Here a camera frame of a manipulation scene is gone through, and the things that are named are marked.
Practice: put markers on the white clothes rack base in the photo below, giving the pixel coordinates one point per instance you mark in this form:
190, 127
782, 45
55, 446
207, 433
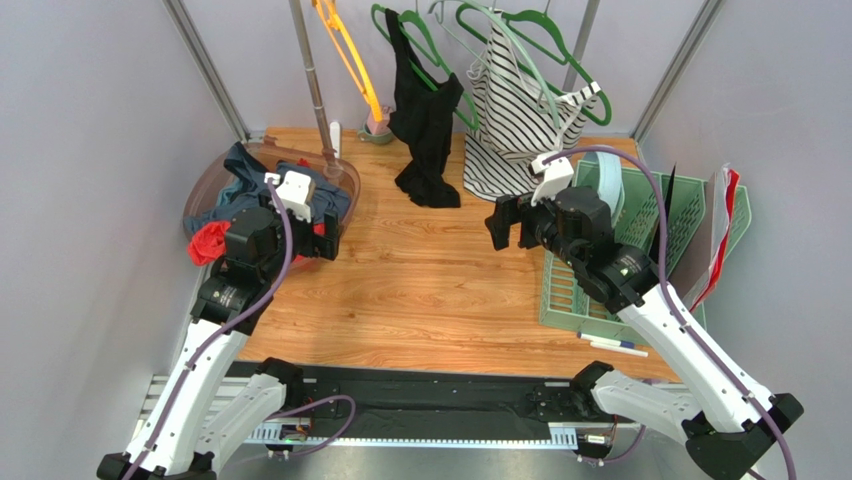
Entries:
335, 134

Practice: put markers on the red garment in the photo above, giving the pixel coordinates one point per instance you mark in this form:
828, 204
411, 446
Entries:
208, 243

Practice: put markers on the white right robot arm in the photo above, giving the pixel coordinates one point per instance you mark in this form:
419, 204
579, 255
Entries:
726, 420

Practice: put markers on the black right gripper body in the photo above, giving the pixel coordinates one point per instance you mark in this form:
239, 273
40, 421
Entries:
517, 222

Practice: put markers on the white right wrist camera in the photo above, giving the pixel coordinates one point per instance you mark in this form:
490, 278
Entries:
554, 172

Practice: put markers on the striped black white shirt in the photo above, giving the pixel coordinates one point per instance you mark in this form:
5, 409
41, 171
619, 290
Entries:
512, 132

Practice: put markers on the dark blue garment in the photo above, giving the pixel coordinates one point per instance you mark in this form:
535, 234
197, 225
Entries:
247, 164

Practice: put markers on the dark green velvet hanger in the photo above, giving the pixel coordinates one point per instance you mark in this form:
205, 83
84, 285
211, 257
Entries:
428, 51

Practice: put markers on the metal clothes rack pole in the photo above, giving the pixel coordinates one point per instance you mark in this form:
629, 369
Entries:
313, 80

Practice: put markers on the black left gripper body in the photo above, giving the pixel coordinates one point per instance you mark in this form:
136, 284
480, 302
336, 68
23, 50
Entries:
304, 242

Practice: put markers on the green plastic file rack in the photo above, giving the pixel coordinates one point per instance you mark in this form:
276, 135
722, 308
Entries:
663, 209

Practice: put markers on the white marker pen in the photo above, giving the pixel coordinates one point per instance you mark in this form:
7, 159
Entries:
618, 346

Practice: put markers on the yellow plastic hanger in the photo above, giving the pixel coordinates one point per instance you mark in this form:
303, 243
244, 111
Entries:
349, 54

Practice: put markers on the light green hanger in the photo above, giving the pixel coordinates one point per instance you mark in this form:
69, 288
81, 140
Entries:
545, 101

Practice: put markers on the teal garment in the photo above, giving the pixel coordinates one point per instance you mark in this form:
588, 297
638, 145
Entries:
228, 193

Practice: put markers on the red white folders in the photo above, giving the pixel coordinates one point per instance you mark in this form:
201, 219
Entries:
700, 267

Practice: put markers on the black tank top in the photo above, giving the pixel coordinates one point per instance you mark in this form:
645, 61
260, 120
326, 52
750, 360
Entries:
423, 120

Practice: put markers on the dark green hanger with shirt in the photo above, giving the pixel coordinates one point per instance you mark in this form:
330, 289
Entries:
562, 56

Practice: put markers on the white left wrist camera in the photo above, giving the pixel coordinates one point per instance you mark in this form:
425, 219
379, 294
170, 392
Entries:
293, 193

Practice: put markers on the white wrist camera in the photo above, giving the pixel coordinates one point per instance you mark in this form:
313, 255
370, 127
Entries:
554, 172
293, 193

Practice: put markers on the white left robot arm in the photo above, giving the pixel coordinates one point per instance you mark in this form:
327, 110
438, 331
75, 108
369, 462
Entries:
181, 439

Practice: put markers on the transparent brown laundry basket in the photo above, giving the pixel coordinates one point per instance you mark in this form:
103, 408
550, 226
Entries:
234, 182

